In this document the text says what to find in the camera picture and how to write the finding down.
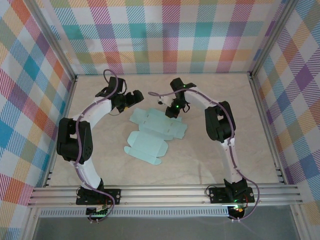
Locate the light blue paper box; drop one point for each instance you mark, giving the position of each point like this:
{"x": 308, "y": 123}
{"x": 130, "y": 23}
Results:
{"x": 150, "y": 147}

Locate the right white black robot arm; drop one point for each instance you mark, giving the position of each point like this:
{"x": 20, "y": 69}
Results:
{"x": 232, "y": 160}

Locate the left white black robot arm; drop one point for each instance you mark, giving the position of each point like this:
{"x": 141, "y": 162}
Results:
{"x": 88, "y": 170}

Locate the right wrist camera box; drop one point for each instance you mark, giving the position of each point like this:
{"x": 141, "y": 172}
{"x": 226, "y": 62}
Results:
{"x": 163, "y": 100}

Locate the left aluminium side rail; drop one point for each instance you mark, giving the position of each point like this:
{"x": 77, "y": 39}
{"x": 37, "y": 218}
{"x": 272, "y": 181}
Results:
{"x": 60, "y": 130}

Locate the aluminium side rail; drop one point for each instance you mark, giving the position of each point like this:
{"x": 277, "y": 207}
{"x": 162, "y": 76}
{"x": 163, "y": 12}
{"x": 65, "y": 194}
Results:
{"x": 60, "y": 130}
{"x": 268, "y": 130}

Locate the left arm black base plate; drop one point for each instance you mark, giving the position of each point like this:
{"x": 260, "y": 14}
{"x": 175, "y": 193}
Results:
{"x": 112, "y": 196}

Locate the right aluminium side rail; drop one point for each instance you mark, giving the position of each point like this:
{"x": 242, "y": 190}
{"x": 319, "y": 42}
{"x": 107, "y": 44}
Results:
{"x": 268, "y": 130}

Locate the aluminium front rail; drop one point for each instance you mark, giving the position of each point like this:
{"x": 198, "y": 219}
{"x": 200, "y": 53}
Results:
{"x": 162, "y": 196}

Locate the left aluminium frame post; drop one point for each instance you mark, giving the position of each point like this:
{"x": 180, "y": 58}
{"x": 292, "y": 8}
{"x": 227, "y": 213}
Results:
{"x": 50, "y": 40}

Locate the aluminium frame post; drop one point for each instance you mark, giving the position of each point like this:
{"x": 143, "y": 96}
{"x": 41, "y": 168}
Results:
{"x": 272, "y": 37}
{"x": 50, "y": 40}

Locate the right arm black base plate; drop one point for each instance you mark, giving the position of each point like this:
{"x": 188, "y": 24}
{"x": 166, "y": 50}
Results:
{"x": 217, "y": 195}

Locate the right aluminium frame post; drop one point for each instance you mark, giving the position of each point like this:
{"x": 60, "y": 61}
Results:
{"x": 272, "y": 37}

